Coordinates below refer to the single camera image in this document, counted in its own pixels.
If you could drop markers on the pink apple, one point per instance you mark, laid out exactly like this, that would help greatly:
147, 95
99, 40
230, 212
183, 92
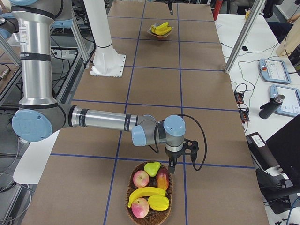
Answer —
140, 179
140, 207

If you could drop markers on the green pear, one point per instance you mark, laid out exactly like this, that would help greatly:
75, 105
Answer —
152, 168

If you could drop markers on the red fire extinguisher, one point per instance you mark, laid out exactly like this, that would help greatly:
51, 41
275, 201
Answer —
216, 10

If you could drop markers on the yellow banana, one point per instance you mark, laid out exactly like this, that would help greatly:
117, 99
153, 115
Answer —
160, 25
164, 31
153, 30
145, 192

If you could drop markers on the red yellow mango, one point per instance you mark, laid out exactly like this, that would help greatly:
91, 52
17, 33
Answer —
162, 179

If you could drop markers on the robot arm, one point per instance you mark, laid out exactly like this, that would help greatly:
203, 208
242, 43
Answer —
42, 110

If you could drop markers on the pink apple rear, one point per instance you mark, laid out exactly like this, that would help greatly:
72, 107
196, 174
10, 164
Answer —
140, 179

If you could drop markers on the pink apple front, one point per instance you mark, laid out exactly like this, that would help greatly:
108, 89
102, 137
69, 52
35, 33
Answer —
140, 207

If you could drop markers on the yellow star fruit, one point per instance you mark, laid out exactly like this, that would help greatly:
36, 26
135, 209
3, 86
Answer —
158, 203

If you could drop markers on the aluminium frame post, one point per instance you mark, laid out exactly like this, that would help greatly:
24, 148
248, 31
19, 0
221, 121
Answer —
254, 12

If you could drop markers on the white curved board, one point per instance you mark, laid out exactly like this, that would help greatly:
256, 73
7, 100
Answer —
32, 164

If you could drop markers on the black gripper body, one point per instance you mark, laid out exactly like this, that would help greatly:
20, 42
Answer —
170, 5
173, 155

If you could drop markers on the lower teach pendant tablet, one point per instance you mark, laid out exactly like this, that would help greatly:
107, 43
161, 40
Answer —
291, 103

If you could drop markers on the black water bottle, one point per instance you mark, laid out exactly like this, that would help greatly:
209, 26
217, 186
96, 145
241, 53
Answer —
270, 107

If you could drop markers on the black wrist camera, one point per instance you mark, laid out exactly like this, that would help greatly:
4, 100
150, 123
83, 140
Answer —
191, 148

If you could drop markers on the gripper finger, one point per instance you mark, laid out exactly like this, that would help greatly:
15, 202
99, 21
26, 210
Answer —
170, 6
171, 165

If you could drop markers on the black monitor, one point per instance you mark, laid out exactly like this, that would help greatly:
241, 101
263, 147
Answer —
285, 147

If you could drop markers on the grey square plate orange rim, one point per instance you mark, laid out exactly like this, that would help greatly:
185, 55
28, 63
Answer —
149, 32

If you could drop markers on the upper teach pendant tablet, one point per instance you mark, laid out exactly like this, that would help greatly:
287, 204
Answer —
274, 71

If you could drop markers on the small orange circuit board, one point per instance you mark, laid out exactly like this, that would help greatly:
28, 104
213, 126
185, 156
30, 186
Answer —
238, 97

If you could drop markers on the teach pendant tablet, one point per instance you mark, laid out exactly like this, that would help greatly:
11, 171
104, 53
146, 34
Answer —
291, 103
274, 71

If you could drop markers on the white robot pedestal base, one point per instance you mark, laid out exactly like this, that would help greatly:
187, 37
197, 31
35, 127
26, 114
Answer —
106, 61

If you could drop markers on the black label printer box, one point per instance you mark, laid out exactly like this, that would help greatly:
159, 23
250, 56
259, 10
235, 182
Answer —
261, 151

